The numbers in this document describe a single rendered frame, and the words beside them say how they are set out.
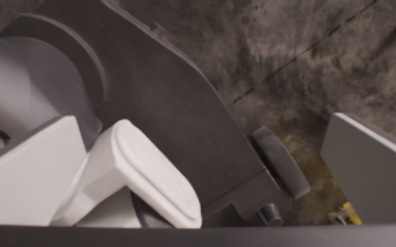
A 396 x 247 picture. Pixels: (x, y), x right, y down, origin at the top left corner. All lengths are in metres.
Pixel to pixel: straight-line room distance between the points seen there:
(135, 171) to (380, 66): 0.74
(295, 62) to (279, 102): 0.11
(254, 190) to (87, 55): 0.41
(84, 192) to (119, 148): 0.06
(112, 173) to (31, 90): 0.12
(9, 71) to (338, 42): 0.68
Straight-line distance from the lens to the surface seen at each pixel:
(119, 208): 0.33
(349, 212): 1.14
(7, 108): 0.26
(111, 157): 0.26
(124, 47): 0.38
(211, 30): 0.55
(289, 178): 0.54
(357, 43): 0.76
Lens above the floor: 0.54
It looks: 62 degrees down
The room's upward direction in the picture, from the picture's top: 160 degrees clockwise
